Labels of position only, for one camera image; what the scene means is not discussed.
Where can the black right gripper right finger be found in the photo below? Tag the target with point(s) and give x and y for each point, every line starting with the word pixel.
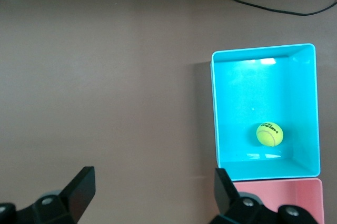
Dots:
pixel 229 203

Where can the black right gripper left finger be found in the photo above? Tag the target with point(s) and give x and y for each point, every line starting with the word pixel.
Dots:
pixel 73 197

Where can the yellow-green tennis ball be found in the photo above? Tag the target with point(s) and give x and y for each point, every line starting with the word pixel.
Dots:
pixel 269 134

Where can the pink plastic bin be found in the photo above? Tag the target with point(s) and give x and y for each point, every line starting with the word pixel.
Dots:
pixel 279 195

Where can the blue plastic bin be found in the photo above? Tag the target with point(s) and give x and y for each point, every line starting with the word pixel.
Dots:
pixel 263 97

